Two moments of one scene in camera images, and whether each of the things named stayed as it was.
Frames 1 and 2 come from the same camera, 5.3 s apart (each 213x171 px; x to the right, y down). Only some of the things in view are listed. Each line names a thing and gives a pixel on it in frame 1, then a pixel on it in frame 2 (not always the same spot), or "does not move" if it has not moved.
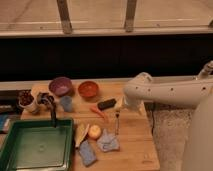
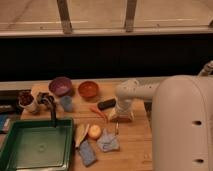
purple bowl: [61, 86] does not move
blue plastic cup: [67, 103] does not move
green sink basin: [35, 145] does not move
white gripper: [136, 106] to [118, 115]
